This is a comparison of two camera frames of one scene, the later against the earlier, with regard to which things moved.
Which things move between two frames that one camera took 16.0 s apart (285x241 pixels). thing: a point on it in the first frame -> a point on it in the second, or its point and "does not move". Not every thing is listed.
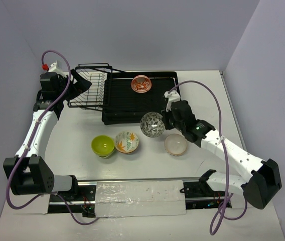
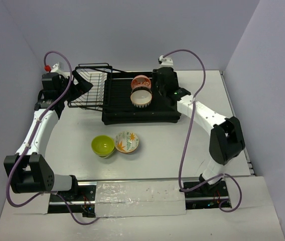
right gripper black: x=167 y=125 -> x=154 y=78
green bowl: x=103 y=145 does not move
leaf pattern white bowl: x=126 y=142 does not move
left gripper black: x=73 y=82 does not move
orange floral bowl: x=141 y=84 does not move
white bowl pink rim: x=175 y=144 -> x=141 y=98
